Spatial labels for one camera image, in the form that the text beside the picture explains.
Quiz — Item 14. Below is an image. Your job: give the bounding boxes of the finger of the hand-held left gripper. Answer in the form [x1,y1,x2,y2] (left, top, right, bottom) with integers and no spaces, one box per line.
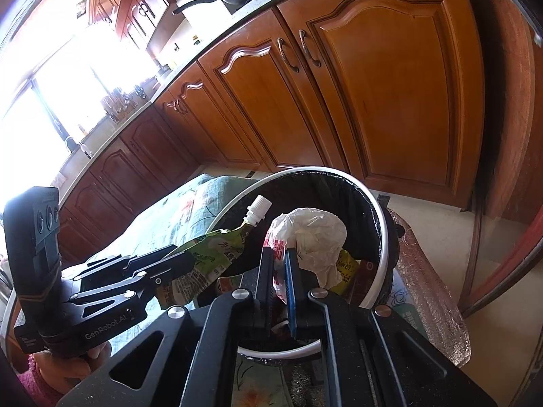
[63,244,180,290]
[69,251,199,307]

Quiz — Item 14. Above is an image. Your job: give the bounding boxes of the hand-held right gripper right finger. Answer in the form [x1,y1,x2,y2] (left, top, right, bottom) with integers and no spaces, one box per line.
[284,248,498,407]

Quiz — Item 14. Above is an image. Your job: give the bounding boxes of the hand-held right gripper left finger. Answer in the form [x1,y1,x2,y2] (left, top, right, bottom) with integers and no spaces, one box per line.
[55,247,281,407]

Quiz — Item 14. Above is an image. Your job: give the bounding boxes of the green spout pouch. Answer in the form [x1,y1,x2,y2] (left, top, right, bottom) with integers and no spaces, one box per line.
[155,195,272,311]

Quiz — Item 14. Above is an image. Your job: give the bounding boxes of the white plastic bag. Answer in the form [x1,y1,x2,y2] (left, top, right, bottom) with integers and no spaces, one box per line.
[262,207,349,306]

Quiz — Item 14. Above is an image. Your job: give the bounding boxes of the white round trash bin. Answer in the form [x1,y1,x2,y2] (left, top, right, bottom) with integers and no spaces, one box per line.
[193,167,404,363]

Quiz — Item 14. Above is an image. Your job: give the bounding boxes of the person's left forearm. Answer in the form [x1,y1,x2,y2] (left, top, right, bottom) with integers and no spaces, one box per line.
[17,354,60,407]

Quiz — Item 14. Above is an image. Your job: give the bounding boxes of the person's left hand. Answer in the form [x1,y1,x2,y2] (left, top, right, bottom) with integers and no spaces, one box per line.
[36,341,113,391]

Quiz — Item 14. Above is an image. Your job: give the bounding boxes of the green printed blanket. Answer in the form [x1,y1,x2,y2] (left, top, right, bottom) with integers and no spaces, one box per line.
[61,173,293,407]

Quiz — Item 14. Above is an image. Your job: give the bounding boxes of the yellow wrapper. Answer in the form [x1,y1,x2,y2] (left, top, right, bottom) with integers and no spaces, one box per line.
[335,248,361,295]

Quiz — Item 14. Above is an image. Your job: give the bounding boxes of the black bin liner bag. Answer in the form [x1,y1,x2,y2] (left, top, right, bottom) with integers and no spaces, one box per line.
[204,172,404,365]

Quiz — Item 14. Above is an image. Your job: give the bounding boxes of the green printed leaflet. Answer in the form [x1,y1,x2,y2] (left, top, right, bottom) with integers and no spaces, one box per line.
[389,279,426,336]

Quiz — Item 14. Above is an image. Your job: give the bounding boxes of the knife block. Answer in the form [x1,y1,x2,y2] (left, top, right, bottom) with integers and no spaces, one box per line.
[102,88,133,116]

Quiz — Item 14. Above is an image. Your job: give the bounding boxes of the bright window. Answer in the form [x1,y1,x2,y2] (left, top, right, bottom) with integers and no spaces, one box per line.
[0,21,162,204]

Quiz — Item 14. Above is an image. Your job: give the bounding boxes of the wooden lower kitchen cabinets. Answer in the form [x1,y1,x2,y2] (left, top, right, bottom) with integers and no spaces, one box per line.
[55,0,486,264]

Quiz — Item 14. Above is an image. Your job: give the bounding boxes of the wooden kitchen cabinets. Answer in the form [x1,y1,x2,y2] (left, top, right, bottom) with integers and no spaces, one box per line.
[87,0,176,52]
[55,0,486,264]

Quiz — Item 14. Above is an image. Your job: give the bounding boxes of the wooden upper kitchen cabinets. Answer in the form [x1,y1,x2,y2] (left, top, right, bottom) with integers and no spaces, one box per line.
[87,0,176,52]

